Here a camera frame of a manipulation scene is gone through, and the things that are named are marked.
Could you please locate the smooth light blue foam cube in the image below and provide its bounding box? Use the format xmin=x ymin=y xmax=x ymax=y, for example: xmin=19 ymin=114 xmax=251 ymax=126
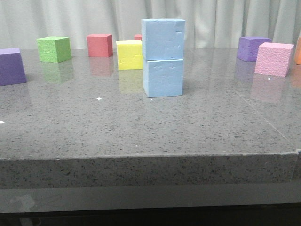
xmin=143 ymin=59 xmax=183 ymax=97

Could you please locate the textured light blue foam cube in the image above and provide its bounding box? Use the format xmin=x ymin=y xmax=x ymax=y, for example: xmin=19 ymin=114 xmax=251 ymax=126
xmin=141 ymin=19 xmax=185 ymax=60

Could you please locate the yellow foam cube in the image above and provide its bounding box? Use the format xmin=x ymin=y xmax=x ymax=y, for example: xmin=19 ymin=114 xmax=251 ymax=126
xmin=116 ymin=40 xmax=143 ymax=70

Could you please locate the red foam cube far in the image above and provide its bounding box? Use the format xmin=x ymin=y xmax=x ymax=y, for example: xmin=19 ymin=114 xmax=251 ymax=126
xmin=134 ymin=34 xmax=142 ymax=40

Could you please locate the red foam cube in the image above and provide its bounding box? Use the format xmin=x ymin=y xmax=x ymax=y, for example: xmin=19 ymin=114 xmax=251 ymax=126
xmin=87 ymin=34 xmax=113 ymax=57
xmin=134 ymin=34 xmax=142 ymax=40

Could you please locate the red foam cube near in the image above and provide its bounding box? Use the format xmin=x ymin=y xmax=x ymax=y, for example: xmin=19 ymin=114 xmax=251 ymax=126
xmin=87 ymin=34 xmax=113 ymax=57

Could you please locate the grey curtain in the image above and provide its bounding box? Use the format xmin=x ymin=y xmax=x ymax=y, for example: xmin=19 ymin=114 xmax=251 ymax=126
xmin=0 ymin=0 xmax=301 ymax=49

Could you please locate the purple foam cube right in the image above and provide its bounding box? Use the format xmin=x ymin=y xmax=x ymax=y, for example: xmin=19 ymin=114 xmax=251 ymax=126
xmin=237 ymin=36 xmax=272 ymax=62

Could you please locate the purple foam cube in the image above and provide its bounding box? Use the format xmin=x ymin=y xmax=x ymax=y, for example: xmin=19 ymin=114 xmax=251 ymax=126
xmin=0 ymin=48 xmax=27 ymax=86
xmin=237 ymin=36 xmax=272 ymax=62

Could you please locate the green foam cube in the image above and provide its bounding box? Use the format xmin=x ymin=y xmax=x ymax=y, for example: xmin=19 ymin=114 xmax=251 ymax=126
xmin=37 ymin=36 xmax=71 ymax=63

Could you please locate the pink foam cube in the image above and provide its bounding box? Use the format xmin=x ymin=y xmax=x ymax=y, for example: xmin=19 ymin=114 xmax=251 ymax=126
xmin=254 ymin=42 xmax=294 ymax=77

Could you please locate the purple foam cube left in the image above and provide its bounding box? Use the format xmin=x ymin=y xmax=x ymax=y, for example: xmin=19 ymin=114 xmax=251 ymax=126
xmin=0 ymin=48 xmax=27 ymax=86

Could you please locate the orange foam cube far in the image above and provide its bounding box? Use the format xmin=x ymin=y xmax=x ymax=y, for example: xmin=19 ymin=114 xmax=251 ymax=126
xmin=294 ymin=36 xmax=301 ymax=65

